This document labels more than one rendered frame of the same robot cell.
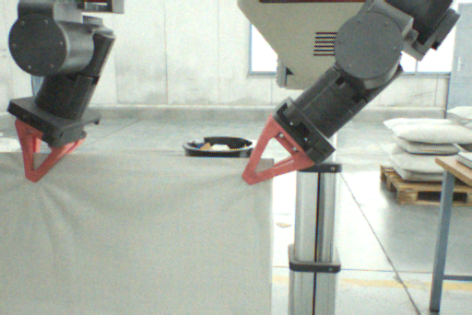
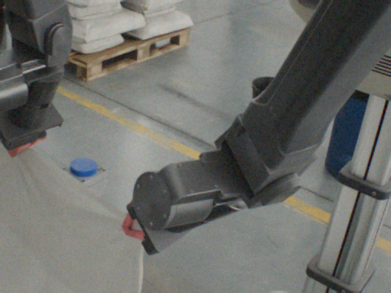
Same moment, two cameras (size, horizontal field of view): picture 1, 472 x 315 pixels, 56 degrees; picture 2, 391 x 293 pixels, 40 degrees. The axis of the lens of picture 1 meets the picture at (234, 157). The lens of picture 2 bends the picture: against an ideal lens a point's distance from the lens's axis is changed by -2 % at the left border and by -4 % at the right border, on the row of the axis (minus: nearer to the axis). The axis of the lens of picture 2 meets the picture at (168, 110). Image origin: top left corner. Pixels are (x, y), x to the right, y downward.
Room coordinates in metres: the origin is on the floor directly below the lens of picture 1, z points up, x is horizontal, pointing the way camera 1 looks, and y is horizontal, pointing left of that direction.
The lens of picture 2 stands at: (0.02, -0.35, 1.51)
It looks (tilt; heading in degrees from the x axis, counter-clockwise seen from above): 26 degrees down; 32
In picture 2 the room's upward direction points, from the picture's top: 6 degrees clockwise
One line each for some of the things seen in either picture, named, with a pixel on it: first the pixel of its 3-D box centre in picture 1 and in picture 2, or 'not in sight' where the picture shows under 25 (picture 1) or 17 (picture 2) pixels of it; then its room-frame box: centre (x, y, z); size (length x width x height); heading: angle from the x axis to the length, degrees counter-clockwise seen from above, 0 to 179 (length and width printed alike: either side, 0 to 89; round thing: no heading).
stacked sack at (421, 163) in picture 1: (434, 162); not in sight; (3.62, -1.67, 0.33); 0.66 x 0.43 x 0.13; 85
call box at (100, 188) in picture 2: not in sight; (83, 181); (0.82, 0.35, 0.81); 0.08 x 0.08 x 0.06; 85
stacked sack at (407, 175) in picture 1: (418, 169); not in sight; (3.88, -1.66, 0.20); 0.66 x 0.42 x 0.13; 172
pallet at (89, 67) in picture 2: not in sight; (104, 38); (3.26, 2.32, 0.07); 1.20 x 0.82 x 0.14; 177
